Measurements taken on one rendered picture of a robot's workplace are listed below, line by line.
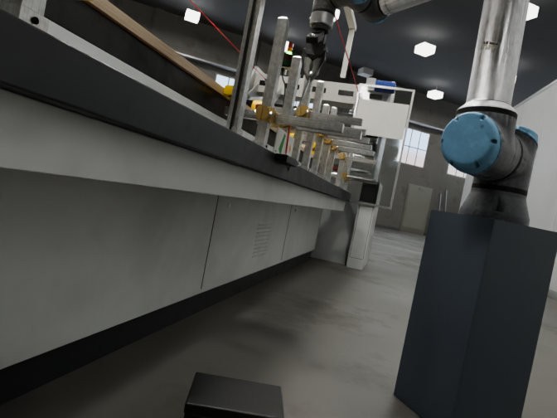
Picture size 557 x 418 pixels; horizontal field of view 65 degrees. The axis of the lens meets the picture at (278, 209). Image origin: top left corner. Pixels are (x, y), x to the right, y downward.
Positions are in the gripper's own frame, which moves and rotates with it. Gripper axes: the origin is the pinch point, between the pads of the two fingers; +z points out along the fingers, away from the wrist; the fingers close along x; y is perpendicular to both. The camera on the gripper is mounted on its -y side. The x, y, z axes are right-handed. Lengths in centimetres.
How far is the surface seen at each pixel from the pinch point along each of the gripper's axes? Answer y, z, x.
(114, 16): -80, 13, 26
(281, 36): -20.6, -7.4, 7.0
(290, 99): 4.1, 8.4, 7.0
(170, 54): -55, 13, 26
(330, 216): 272, 61, 24
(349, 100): 289, -59, 30
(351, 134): 8.4, 17.7, -19.0
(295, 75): 4.3, -1.6, 7.0
